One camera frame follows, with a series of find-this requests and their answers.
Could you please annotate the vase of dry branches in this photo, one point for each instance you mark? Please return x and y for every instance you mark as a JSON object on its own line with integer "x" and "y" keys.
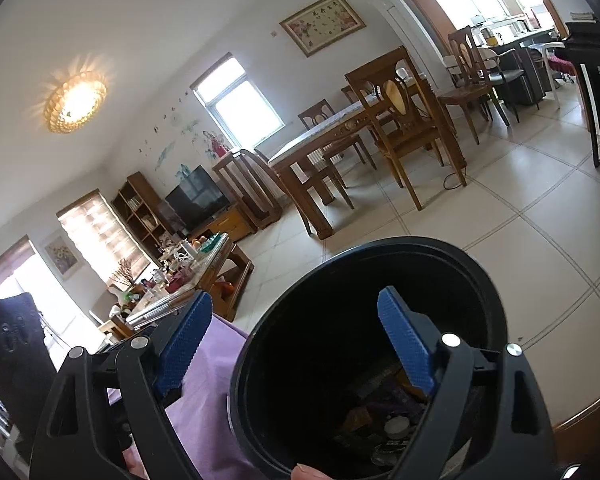
{"x": 122, "y": 275}

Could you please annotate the framed floral picture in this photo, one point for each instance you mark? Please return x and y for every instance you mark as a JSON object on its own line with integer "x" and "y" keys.
{"x": 322, "y": 24}

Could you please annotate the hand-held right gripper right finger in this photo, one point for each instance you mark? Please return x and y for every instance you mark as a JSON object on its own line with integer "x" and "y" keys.
{"x": 407, "y": 345}

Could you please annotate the potted red flower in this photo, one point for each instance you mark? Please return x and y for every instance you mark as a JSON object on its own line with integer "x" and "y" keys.
{"x": 220, "y": 147}

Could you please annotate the wooden dining table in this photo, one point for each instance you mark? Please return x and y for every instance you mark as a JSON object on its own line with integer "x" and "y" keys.
{"x": 320, "y": 132}

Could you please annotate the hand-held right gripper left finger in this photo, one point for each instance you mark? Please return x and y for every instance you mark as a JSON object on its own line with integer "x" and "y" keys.
{"x": 185, "y": 345}

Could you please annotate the glass balcony door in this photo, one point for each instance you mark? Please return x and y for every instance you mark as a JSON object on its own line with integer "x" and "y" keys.
{"x": 30, "y": 290}

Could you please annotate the sunflower painting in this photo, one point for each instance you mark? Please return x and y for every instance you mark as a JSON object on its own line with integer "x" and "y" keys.
{"x": 61, "y": 255}

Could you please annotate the wooden dining chair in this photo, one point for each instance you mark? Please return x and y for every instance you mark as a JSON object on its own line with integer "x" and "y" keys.
{"x": 352, "y": 94}
{"x": 325, "y": 175}
{"x": 315, "y": 110}
{"x": 460, "y": 95}
{"x": 405, "y": 137}

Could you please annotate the tall wooden plant stand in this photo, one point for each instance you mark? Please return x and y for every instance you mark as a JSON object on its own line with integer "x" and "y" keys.
{"x": 230, "y": 180}

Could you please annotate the purple tablecloth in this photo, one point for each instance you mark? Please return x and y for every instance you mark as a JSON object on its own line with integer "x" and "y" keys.
{"x": 205, "y": 410}

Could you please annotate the white plastic chair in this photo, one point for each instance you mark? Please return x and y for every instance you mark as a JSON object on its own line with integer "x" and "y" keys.
{"x": 560, "y": 62}

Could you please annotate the black trash bin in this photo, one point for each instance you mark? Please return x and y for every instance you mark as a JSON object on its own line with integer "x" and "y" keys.
{"x": 305, "y": 350}

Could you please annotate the black cushioned chair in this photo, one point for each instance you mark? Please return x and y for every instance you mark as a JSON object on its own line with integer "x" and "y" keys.
{"x": 517, "y": 77}

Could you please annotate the black television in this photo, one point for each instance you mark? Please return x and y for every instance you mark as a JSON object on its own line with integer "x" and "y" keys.
{"x": 197, "y": 200}

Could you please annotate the white round lid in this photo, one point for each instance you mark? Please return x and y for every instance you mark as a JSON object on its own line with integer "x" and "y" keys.
{"x": 397, "y": 427}

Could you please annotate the round crystal ceiling lamp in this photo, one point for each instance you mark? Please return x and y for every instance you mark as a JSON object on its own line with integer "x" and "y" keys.
{"x": 75, "y": 102}

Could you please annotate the wooden bookshelf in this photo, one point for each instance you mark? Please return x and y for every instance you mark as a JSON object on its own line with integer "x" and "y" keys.
{"x": 140, "y": 212}

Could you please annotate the brown striped window blind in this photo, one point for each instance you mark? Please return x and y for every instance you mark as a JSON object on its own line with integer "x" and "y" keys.
{"x": 102, "y": 237}

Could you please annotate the white framed window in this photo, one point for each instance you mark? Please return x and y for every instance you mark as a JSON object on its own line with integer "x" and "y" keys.
{"x": 242, "y": 105}

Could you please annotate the wooden television cabinet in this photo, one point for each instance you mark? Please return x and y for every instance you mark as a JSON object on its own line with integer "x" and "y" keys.
{"x": 227, "y": 222}

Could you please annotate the white standing air conditioner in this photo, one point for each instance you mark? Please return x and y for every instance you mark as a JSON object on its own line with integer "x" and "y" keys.
{"x": 412, "y": 35}

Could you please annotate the wooden coffee table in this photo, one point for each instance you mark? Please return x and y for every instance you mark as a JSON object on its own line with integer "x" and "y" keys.
{"x": 232, "y": 265}

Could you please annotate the person's right hand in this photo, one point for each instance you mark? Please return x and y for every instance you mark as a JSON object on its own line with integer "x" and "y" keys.
{"x": 307, "y": 473}

